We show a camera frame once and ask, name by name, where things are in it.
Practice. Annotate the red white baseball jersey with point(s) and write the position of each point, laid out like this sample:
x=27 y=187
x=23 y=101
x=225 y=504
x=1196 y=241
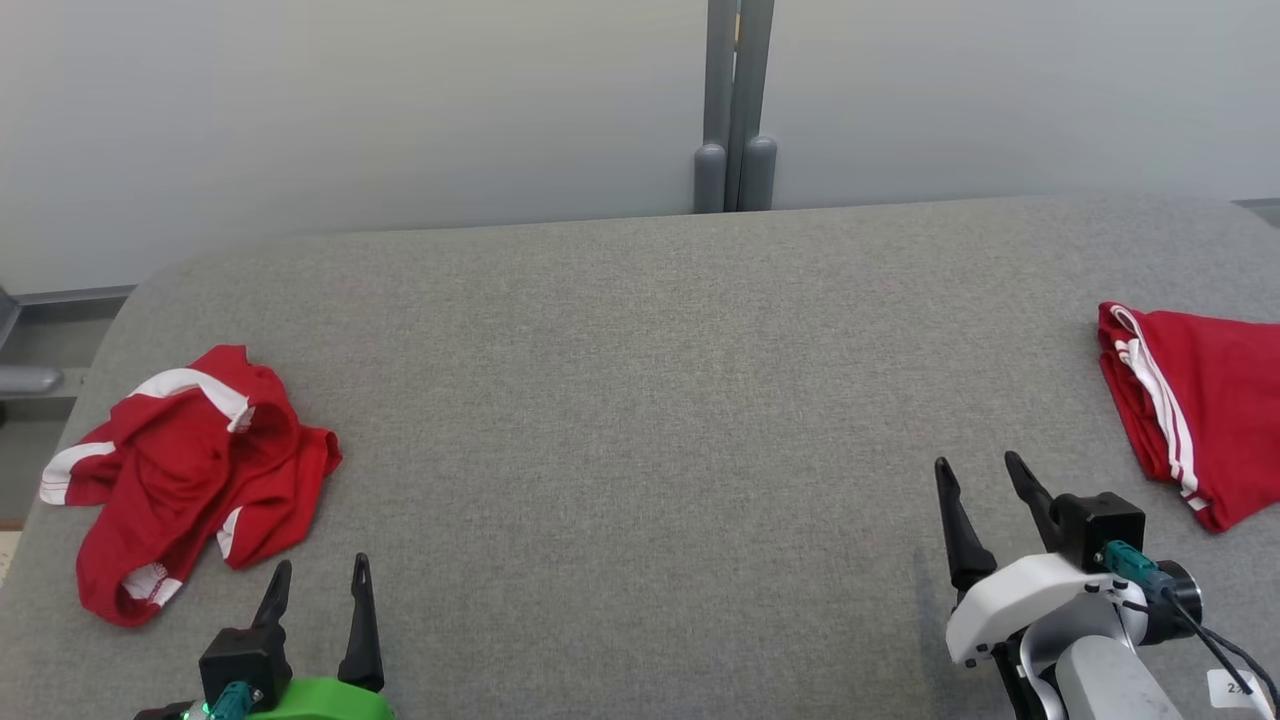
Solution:
x=1210 y=400

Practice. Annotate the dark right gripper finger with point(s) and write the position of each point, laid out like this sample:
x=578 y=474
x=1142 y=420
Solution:
x=965 y=545
x=1032 y=495

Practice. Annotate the grey metal post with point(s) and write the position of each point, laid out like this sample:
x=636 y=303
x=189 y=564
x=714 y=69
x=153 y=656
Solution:
x=737 y=100

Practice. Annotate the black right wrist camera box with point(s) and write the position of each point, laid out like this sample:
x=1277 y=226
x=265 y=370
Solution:
x=1100 y=520

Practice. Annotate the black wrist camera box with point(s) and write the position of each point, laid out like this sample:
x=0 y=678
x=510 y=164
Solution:
x=240 y=660
x=1100 y=520

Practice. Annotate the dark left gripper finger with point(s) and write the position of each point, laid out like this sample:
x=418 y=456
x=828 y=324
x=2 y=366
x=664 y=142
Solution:
x=362 y=640
x=274 y=600

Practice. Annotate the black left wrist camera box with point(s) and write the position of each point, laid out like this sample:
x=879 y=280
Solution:
x=240 y=660

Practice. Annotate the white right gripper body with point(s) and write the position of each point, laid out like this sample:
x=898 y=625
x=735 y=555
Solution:
x=1020 y=600

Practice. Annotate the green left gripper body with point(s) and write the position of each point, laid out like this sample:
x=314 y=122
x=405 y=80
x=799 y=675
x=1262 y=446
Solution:
x=320 y=702

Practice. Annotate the red shorts with white stripe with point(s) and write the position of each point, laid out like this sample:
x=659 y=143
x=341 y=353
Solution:
x=190 y=470

